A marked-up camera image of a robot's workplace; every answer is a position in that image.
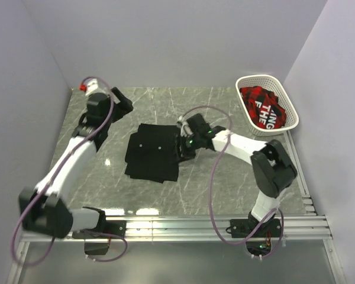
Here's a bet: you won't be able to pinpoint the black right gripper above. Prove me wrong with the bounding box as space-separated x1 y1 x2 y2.
169 133 202 163

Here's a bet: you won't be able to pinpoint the black long sleeve shirt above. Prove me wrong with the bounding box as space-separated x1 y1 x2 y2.
125 124 179 183

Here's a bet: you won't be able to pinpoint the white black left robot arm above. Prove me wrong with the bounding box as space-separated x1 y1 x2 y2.
19 87 133 238

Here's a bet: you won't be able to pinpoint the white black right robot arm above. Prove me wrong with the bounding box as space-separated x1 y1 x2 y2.
176 122 298 237

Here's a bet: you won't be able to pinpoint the red black plaid shirt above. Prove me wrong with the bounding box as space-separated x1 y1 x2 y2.
239 86 286 130

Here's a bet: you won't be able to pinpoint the white plastic laundry basket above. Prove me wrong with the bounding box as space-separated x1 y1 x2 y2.
235 75 299 136

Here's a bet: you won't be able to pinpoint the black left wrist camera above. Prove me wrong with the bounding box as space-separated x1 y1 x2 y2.
80 77 111 117

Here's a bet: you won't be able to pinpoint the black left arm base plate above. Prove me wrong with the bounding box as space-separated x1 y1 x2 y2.
72 221 127 256

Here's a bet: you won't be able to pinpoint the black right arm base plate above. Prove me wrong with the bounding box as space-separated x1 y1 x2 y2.
230 218 285 257

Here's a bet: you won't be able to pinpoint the aluminium rail frame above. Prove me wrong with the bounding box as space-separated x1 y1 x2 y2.
10 144 346 283

